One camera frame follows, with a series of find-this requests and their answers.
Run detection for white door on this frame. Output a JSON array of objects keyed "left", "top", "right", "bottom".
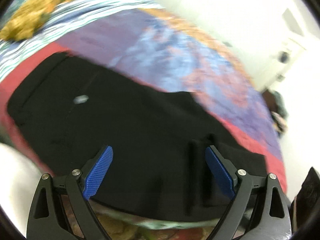
[{"left": 253, "top": 9, "right": 306, "bottom": 92}]

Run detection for grey cloth on dresser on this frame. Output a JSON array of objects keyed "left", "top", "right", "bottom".
[{"left": 273, "top": 91, "right": 288, "bottom": 119}]

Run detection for pile of clothes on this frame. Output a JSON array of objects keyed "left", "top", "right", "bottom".
[{"left": 271, "top": 112, "right": 287, "bottom": 137}]

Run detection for colourful satin bedspread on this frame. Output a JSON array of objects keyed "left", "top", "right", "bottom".
[{"left": 1, "top": 0, "right": 287, "bottom": 189}]

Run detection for black pants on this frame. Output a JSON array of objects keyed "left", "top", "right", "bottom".
[{"left": 7, "top": 53, "right": 267, "bottom": 222}]

